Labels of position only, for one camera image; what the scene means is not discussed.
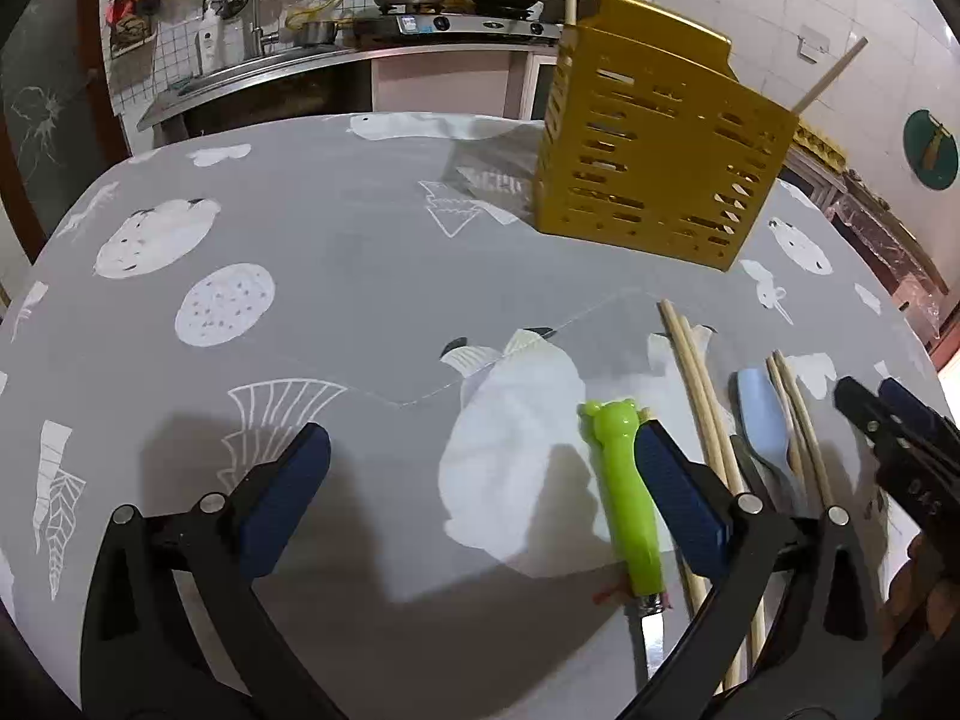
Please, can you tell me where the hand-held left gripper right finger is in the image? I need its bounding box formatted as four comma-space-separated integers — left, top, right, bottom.
622, 420, 887, 720

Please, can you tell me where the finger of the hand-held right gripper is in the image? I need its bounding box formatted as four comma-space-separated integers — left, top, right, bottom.
834, 376, 927, 481
879, 378, 960, 458

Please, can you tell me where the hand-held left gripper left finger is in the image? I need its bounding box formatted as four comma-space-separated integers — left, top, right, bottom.
79, 422, 353, 720

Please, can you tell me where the green bear-handled knife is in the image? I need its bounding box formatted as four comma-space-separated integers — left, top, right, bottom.
576, 397, 672, 687

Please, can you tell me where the blue spatula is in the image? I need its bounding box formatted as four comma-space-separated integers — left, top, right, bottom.
735, 367, 805, 496

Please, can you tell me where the gold slotted utensil holder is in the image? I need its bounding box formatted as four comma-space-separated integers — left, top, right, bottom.
531, 0, 797, 272

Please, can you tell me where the person's right hand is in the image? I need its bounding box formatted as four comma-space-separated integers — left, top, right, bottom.
885, 532, 960, 653

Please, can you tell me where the side table with plastic cover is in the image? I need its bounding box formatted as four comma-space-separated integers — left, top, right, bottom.
780, 157, 947, 346

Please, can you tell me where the yellow egg tray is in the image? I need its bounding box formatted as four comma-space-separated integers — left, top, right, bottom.
791, 124, 848, 167

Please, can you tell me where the steel sink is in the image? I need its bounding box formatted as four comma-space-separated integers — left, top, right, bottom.
176, 45, 353, 98

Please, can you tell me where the kitchen counter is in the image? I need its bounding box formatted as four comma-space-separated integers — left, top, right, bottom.
137, 41, 562, 130

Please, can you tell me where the chrome faucet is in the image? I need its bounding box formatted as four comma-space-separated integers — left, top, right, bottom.
244, 0, 280, 57

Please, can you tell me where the steel gas stove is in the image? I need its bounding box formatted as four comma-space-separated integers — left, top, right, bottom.
351, 6, 563, 46

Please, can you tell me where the red and black cloth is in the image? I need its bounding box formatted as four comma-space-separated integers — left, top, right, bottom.
109, 0, 162, 53

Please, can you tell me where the green round wall hanger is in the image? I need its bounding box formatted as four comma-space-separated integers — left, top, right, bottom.
902, 109, 959, 191

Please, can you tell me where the yellow hose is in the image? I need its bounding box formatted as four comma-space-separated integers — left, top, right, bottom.
283, 0, 353, 29

